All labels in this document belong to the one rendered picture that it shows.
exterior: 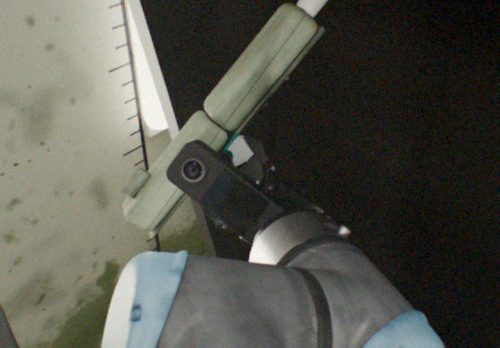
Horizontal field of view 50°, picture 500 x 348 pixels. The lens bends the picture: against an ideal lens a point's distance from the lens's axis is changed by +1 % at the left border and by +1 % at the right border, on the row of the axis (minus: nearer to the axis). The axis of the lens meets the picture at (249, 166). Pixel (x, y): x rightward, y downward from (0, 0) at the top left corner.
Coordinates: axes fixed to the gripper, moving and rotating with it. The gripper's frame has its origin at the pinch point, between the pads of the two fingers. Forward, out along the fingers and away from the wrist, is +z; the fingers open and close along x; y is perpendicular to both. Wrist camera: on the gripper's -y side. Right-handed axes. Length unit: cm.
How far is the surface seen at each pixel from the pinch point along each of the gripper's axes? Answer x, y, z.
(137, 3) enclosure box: 8.3, -15.4, 8.9
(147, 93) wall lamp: -11, 12, 74
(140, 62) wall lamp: -5, 6, 73
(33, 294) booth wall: -71, 17, 67
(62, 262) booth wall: -61, 20, 71
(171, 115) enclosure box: -1.6, -2.0, 13.9
